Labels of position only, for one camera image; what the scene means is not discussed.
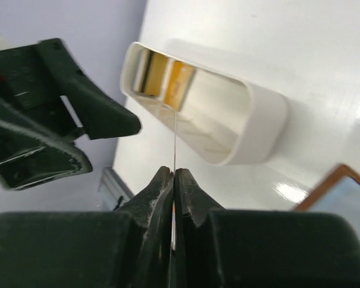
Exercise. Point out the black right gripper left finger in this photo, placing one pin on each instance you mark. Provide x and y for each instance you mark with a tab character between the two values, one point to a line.
127	247

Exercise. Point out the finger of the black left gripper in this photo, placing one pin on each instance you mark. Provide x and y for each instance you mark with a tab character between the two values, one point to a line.
31	155
35	77

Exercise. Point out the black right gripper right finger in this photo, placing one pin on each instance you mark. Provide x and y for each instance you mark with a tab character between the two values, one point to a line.
217	247

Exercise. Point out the thin card seen edge-on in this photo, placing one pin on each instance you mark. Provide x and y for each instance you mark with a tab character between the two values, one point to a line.
173	236

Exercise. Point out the brown leather card holder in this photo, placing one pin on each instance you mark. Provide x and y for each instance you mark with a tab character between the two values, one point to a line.
341	180

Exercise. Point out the white oblong plastic tray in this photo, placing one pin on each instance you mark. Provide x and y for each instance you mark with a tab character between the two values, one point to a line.
225	118

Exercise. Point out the aluminium front rail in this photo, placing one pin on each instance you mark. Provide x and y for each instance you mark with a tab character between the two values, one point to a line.
112	192

